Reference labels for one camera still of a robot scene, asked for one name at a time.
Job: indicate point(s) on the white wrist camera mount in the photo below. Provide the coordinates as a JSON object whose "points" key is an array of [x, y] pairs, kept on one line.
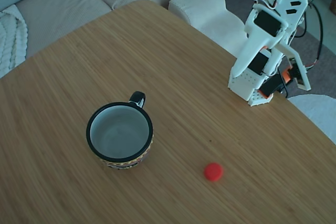
{"points": [[288, 50]]}

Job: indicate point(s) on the white round floor cushion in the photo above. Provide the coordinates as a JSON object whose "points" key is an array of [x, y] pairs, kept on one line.
{"points": [[320, 113]]}

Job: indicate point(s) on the grey rug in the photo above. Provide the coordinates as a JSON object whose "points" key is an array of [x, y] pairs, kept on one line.
{"points": [[323, 77]]}

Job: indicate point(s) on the black-rimmed patterned enamel cup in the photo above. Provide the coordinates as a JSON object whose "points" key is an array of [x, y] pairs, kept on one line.
{"points": [[118, 134]]}

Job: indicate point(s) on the beige sofa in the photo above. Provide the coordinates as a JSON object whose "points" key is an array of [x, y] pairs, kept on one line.
{"points": [[65, 11]]}

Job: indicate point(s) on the red bottle cap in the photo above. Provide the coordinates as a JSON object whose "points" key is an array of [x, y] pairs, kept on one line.
{"points": [[213, 172]]}

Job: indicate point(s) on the white knitted blanket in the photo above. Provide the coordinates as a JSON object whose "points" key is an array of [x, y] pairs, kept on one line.
{"points": [[10, 40]]}

